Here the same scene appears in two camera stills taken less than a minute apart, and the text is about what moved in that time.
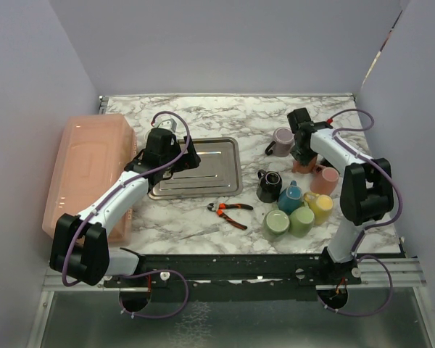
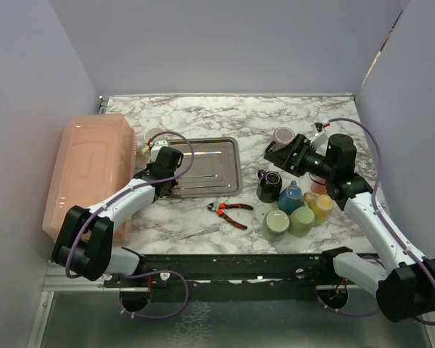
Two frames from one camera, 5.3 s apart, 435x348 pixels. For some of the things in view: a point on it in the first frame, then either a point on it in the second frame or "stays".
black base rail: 236,277 stays
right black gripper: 304,160 -> 286,159
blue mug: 290,198 stays
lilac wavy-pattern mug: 283,142 stays
